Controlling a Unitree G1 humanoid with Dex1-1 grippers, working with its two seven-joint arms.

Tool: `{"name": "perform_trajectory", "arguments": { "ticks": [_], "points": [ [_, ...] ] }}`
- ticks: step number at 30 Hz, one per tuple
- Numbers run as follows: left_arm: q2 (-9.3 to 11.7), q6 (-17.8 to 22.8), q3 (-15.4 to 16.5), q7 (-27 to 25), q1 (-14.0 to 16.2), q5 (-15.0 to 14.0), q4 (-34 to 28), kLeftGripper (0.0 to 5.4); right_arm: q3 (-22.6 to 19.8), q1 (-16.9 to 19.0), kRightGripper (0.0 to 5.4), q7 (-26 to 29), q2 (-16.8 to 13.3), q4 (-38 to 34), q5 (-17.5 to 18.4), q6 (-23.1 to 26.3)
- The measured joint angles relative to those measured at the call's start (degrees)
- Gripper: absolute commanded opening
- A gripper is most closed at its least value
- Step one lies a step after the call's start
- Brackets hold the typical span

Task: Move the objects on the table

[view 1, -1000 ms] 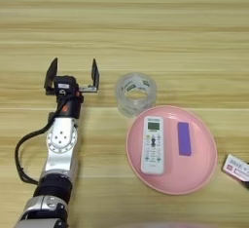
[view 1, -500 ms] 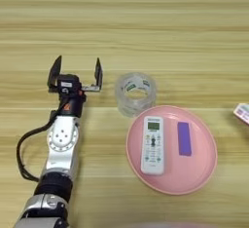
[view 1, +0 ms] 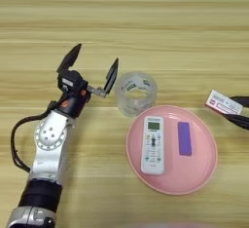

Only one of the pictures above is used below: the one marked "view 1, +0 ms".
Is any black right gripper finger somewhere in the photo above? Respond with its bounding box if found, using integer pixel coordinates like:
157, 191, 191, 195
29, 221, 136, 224
223, 113, 249, 131
228, 95, 249, 108

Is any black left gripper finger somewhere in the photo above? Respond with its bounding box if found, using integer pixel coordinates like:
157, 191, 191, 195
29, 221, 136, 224
104, 57, 120, 95
56, 43, 83, 74

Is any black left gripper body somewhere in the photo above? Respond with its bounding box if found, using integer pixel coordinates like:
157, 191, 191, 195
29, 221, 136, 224
48, 85, 108, 119

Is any white red label card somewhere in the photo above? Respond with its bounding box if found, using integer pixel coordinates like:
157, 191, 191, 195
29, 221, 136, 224
204, 90, 244, 116

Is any purple rectangular block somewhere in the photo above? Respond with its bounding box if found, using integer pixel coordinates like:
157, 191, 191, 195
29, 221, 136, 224
177, 121, 193, 157

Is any left gripper labelled black box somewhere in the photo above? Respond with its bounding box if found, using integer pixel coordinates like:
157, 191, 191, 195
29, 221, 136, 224
56, 69, 89, 94

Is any clear tape roll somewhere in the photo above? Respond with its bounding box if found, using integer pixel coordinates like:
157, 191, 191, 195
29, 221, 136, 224
114, 71, 159, 119

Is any pink round plate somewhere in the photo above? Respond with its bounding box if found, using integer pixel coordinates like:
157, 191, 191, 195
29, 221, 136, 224
125, 104, 219, 196

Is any white remote control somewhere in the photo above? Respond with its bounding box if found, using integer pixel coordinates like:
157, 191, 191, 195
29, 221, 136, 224
140, 115, 165, 176

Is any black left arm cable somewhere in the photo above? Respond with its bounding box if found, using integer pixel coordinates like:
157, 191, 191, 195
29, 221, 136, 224
10, 99, 66, 173

